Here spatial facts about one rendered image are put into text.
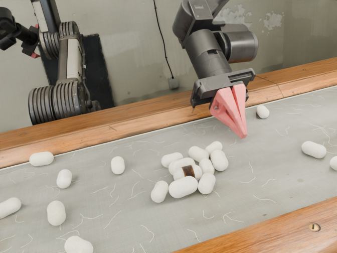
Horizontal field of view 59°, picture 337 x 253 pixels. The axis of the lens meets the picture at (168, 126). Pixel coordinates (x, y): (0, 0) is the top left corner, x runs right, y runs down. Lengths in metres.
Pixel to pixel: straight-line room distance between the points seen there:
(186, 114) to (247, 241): 0.34
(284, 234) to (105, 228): 0.19
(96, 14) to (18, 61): 0.66
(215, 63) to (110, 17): 1.97
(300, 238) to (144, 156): 0.27
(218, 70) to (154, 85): 2.09
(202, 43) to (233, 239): 0.35
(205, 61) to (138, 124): 0.17
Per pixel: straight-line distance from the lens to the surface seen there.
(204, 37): 0.54
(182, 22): 0.58
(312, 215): 0.32
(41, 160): 0.52
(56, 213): 0.38
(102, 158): 0.50
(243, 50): 0.57
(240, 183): 0.39
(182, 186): 0.36
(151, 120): 0.56
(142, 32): 2.48
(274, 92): 0.65
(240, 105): 0.47
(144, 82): 2.55
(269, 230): 0.30
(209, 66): 0.51
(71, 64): 0.87
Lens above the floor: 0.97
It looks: 24 degrees down
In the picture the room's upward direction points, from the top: 9 degrees counter-clockwise
